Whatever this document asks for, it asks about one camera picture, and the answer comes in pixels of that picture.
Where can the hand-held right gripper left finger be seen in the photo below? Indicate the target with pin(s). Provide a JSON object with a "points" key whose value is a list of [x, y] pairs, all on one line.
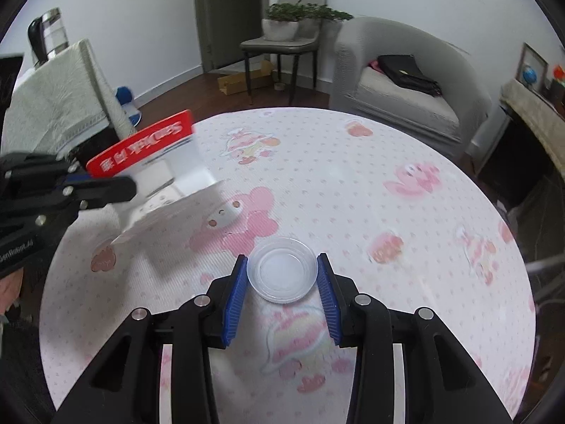
{"points": [[233, 309]]}

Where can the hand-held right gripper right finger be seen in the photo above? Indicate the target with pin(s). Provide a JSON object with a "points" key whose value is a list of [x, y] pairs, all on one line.
{"points": [[329, 304]]}

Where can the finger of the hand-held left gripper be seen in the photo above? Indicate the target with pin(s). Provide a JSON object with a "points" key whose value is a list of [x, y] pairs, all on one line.
{"points": [[53, 168], [110, 190]]}

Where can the clear plastic lid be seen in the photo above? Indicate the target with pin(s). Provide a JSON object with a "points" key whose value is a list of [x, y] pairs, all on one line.
{"points": [[281, 270]]}

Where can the red white paper box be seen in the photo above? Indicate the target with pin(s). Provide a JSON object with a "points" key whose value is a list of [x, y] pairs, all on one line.
{"points": [[172, 172]]}

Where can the person's left hand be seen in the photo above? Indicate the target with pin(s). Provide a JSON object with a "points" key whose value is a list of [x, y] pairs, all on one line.
{"points": [[9, 291]]}

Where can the green cloth covered table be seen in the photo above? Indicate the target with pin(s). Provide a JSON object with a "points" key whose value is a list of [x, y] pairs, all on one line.
{"points": [[57, 97]]}

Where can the blue white small appliance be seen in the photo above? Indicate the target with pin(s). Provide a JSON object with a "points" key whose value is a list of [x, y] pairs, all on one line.
{"points": [[128, 106]]}

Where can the pink printed tablecloth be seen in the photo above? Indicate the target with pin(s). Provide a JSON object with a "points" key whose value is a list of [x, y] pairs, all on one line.
{"points": [[353, 212]]}

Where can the glass electric kettle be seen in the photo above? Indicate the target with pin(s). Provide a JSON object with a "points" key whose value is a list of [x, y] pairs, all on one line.
{"points": [[48, 37]]}

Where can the flat cardboard box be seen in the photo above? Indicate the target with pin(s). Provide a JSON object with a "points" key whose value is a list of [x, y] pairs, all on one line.
{"points": [[240, 80]]}

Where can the grey green door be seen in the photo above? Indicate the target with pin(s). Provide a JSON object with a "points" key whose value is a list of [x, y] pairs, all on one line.
{"points": [[229, 17]]}

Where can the grey armchair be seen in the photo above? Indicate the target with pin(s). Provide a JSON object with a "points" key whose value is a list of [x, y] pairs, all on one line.
{"points": [[397, 97]]}

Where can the grey dining chair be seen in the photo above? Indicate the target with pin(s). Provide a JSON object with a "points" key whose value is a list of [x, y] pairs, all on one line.
{"points": [[282, 44]]}

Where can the potted green plant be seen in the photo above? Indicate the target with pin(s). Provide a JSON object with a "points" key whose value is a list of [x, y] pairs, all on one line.
{"points": [[280, 26]]}

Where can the pink cloth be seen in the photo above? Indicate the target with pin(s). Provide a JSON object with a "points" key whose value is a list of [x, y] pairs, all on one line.
{"points": [[373, 65]]}

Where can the black bag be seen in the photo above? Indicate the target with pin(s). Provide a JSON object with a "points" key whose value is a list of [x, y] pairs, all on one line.
{"points": [[408, 73]]}

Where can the lace cloth covered cabinet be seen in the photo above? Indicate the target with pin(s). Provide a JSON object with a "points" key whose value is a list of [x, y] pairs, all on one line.
{"points": [[534, 110]]}

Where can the small blue globe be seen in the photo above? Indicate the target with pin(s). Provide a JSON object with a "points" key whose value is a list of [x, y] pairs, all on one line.
{"points": [[529, 75]]}

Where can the small red flags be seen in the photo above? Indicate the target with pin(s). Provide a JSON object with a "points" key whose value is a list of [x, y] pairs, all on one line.
{"points": [[559, 73]]}

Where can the picture frame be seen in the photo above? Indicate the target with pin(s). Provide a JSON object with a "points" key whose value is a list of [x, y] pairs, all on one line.
{"points": [[540, 59]]}

